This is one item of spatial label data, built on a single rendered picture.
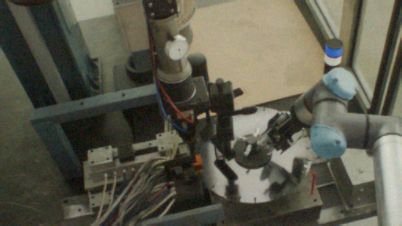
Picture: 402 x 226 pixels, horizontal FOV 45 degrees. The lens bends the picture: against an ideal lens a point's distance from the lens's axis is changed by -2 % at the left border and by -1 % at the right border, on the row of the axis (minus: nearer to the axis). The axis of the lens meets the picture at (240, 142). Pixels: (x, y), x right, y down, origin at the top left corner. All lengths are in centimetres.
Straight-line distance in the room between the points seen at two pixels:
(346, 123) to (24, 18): 98
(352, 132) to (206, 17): 122
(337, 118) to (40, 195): 103
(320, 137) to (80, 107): 73
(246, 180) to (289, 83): 60
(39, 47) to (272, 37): 89
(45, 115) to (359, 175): 90
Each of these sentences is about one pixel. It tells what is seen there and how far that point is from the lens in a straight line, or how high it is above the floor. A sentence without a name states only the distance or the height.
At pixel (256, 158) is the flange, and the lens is 135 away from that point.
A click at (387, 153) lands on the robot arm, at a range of 97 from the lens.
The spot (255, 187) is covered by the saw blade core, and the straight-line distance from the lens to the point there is 131.
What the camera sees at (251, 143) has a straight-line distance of 133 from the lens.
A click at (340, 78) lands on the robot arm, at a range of 108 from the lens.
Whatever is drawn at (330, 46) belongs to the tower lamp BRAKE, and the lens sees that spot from 136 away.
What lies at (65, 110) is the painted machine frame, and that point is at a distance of 146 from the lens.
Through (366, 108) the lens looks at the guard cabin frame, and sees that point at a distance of 173.
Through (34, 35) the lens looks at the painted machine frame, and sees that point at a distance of 160.
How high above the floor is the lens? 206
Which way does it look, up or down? 53 degrees down
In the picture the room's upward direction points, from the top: 5 degrees counter-clockwise
